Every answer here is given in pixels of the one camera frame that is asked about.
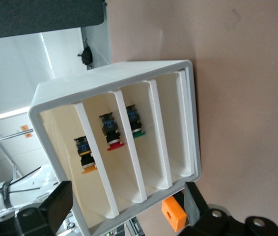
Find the dark grey board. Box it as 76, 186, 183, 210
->
0, 0, 105, 41

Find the light grey frame post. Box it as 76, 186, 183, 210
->
81, 24, 112, 72

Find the green mushroom push button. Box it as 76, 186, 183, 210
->
125, 104, 146, 139

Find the white drawer cabinet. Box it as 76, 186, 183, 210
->
28, 59, 202, 236

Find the red mushroom push button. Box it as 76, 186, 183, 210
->
98, 112, 125, 152

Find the black clamp knob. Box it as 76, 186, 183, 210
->
77, 45, 93, 66

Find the yellow mushroom push button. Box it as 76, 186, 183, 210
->
74, 136, 98, 175

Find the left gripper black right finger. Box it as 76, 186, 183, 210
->
184, 181, 232, 236

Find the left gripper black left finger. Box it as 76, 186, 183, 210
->
16, 180, 75, 236

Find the orange button enclosure box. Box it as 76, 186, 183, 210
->
161, 195, 188, 233

